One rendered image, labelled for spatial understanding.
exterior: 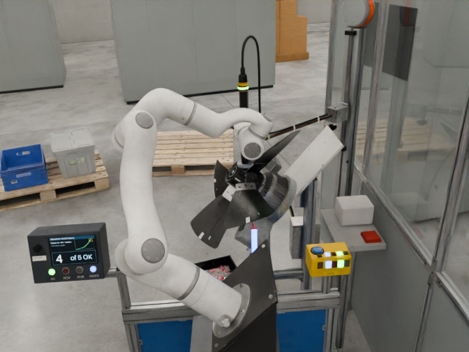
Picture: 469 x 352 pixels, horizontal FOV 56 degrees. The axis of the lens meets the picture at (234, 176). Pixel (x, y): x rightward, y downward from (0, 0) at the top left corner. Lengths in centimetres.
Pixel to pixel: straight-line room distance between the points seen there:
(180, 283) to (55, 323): 200
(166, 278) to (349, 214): 121
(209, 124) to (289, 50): 865
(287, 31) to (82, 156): 636
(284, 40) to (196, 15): 315
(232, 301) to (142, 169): 50
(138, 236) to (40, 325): 210
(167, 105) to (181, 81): 600
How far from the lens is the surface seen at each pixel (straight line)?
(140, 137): 136
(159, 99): 150
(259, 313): 139
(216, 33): 749
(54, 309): 341
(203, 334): 168
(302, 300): 194
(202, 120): 154
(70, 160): 474
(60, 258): 177
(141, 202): 136
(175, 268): 139
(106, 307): 329
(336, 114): 230
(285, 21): 997
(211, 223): 212
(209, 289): 141
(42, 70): 898
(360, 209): 235
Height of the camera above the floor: 214
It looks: 27 degrees down
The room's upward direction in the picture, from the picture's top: 2 degrees counter-clockwise
